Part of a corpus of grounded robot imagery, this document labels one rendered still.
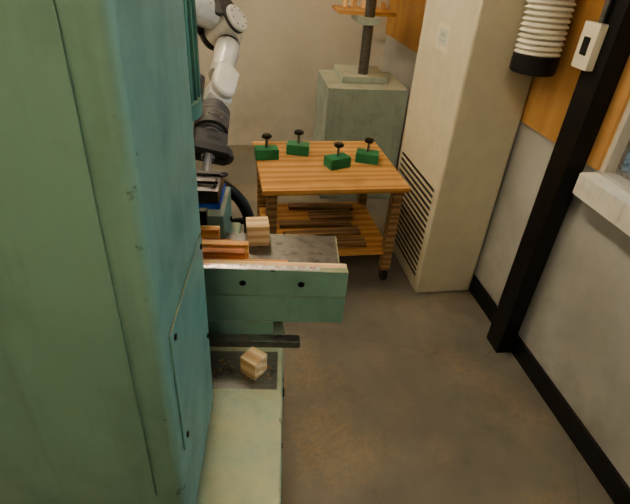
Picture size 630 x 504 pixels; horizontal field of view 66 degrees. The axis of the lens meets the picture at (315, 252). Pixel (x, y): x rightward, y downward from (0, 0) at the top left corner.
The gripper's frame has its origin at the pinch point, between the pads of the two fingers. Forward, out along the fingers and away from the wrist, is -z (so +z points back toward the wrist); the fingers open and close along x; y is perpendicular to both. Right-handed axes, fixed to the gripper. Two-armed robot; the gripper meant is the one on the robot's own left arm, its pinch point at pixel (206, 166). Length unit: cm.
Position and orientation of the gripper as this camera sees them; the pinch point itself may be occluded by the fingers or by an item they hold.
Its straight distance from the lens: 124.4
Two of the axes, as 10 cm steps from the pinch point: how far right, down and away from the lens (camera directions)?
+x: -9.3, -1.6, -3.4
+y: 3.7, -4.1, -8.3
